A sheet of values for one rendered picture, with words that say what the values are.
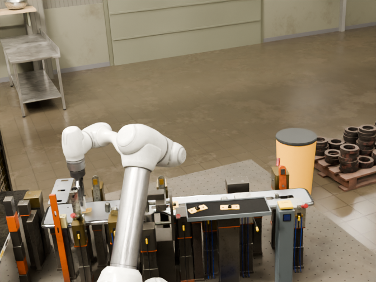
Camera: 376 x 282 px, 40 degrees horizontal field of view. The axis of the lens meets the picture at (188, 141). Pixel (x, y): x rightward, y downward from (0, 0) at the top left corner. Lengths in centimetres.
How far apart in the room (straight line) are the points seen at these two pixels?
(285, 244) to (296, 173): 220
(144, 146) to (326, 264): 125
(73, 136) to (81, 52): 690
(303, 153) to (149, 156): 268
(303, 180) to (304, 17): 681
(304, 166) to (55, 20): 575
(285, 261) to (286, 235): 14
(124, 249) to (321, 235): 139
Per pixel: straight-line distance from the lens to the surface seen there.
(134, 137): 196
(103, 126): 261
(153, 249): 244
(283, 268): 253
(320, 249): 291
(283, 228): 240
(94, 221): 264
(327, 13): 1144
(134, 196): 197
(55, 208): 255
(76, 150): 252
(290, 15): 1093
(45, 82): 814
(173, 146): 212
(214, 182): 354
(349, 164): 495
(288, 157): 455
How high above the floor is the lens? 235
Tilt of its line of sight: 23 degrees down
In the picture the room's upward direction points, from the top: 3 degrees counter-clockwise
